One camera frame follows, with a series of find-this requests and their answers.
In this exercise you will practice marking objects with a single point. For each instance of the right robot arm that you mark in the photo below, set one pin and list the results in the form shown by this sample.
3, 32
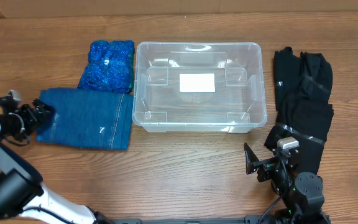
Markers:
300, 194

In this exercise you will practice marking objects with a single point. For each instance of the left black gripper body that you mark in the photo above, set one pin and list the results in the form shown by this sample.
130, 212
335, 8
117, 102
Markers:
30, 114

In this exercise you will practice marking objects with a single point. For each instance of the black garment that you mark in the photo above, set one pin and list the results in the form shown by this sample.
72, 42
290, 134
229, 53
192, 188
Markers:
303, 87

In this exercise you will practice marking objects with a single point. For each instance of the blue denim jeans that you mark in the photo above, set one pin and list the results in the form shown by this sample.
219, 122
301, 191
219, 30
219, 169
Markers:
89, 119

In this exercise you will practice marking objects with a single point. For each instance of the clear plastic storage bin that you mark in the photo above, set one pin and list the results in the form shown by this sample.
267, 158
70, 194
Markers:
237, 106

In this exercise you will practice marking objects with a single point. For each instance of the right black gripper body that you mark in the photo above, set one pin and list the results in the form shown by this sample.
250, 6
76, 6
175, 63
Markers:
281, 178

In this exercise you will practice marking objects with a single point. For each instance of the sparkly blue knit garment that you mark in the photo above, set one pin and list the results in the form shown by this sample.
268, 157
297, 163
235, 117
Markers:
110, 67

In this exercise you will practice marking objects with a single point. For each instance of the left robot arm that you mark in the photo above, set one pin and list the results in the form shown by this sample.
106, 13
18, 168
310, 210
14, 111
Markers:
22, 189

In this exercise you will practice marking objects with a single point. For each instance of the white label in bin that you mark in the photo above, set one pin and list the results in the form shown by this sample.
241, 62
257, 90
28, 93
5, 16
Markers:
197, 83

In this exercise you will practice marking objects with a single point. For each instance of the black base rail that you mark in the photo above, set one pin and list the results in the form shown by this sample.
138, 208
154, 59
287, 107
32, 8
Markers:
191, 221

